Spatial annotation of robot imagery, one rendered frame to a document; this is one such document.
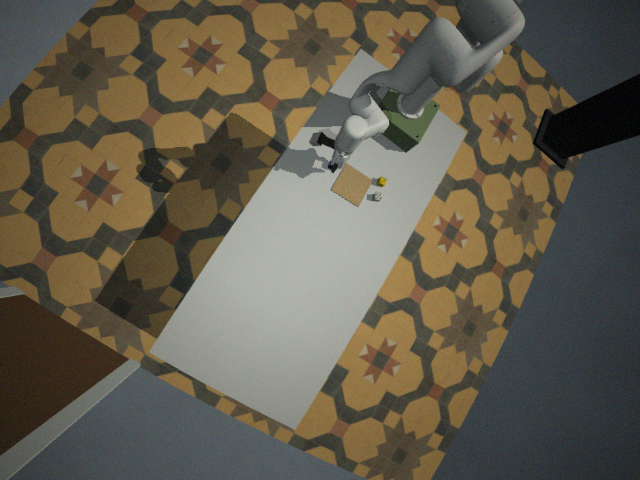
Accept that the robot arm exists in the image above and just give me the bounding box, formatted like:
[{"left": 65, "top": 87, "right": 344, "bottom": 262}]
[{"left": 309, "top": 0, "right": 525, "bottom": 157}]

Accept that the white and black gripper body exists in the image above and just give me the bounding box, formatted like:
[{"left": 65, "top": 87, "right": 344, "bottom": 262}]
[{"left": 330, "top": 148, "right": 350, "bottom": 169}]

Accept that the tan flat mat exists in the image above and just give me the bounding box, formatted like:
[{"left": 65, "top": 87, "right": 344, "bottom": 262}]
[{"left": 331, "top": 163, "right": 373, "bottom": 207}]

